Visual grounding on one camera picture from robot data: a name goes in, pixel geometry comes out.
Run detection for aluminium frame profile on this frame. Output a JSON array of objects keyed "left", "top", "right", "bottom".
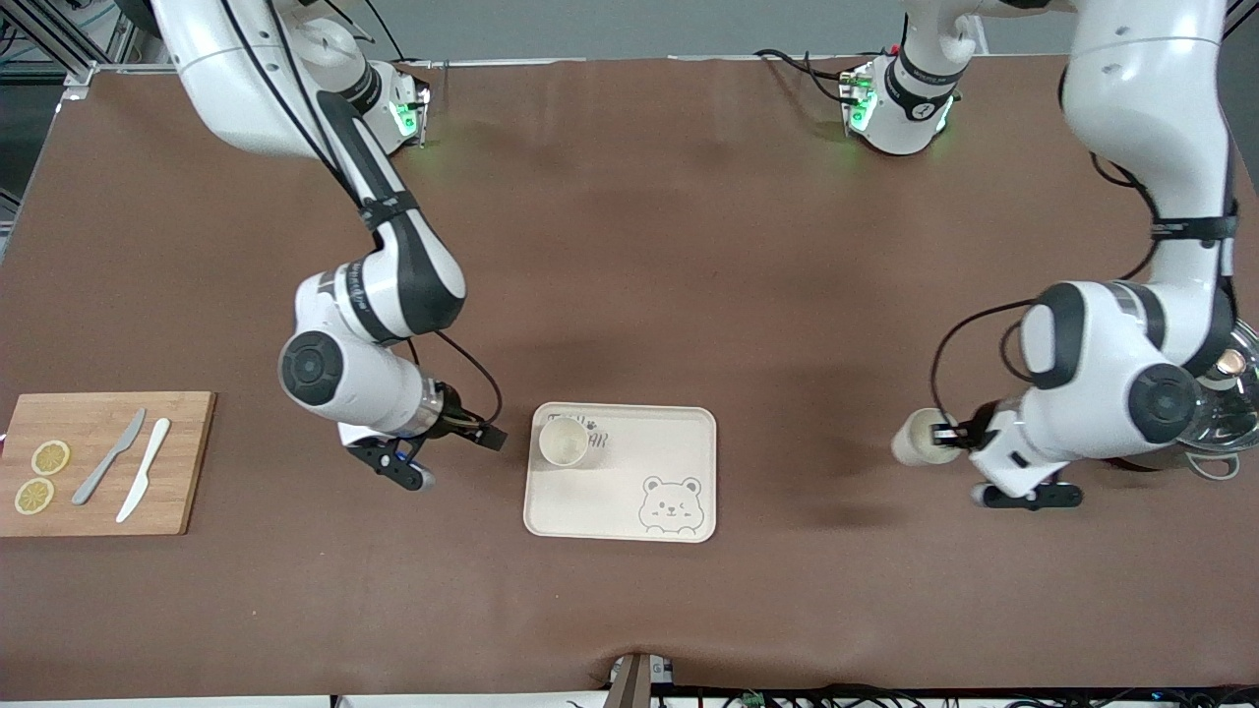
[{"left": 0, "top": 0, "right": 149, "bottom": 99}]

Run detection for grey-green cooking pot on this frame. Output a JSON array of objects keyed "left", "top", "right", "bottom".
[{"left": 1178, "top": 320, "right": 1259, "bottom": 483}]

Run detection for black arm base cables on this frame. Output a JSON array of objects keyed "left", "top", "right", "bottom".
[{"left": 753, "top": 47, "right": 862, "bottom": 107}]

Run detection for white plastic cup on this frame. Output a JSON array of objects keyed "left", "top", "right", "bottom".
[
  {"left": 538, "top": 417, "right": 592, "bottom": 470},
  {"left": 891, "top": 407, "right": 963, "bottom": 467}
]

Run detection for white plastic knife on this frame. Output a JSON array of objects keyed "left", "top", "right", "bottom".
[{"left": 115, "top": 418, "right": 172, "bottom": 524}]

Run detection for glass pot lid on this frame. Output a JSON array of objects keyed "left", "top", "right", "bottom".
[{"left": 1185, "top": 320, "right": 1259, "bottom": 453}]

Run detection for grey plastic knife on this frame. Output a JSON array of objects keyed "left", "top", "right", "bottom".
[{"left": 71, "top": 408, "right": 148, "bottom": 506}]

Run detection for brown table cover mat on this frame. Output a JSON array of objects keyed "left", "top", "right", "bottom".
[{"left": 0, "top": 57, "right": 1259, "bottom": 701}]

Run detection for wooden cutting board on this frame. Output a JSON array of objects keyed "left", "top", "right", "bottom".
[{"left": 0, "top": 391, "right": 217, "bottom": 538}]

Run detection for cream bear print tray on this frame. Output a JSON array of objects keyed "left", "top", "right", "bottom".
[{"left": 522, "top": 402, "right": 718, "bottom": 544}]

